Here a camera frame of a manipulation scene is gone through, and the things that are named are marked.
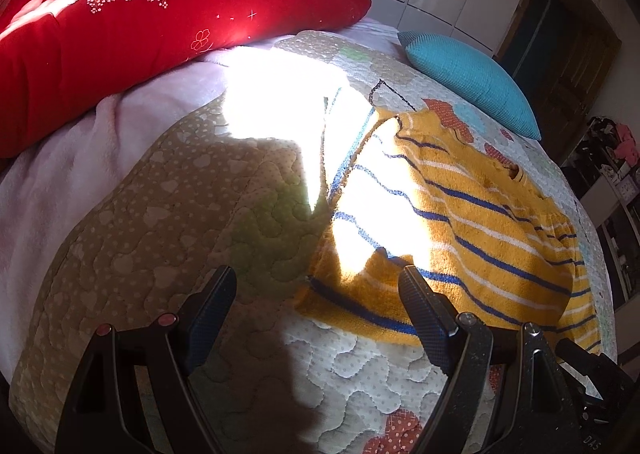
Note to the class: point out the white shelf unit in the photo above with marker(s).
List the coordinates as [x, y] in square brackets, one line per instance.
[609, 191]

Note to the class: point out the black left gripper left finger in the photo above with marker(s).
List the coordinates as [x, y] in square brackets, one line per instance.
[103, 410]

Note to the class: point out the red embroidered pillow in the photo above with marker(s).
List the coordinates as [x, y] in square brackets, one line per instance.
[59, 58]

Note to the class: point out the turquoise knit cushion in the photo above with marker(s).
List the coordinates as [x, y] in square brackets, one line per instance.
[473, 76]

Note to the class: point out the pink fleece blanket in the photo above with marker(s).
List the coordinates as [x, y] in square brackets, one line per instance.
[50, 187]

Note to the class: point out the dark wooden door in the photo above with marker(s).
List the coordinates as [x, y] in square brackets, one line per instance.
[560, 55]

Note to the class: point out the yellow striped knit sweater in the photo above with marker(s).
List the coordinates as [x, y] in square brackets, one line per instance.
[473, 225]

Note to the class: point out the white patterned quilt bedspread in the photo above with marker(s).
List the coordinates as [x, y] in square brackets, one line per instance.
[249, 180]

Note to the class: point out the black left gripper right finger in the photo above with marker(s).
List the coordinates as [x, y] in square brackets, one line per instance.
[534, 412]

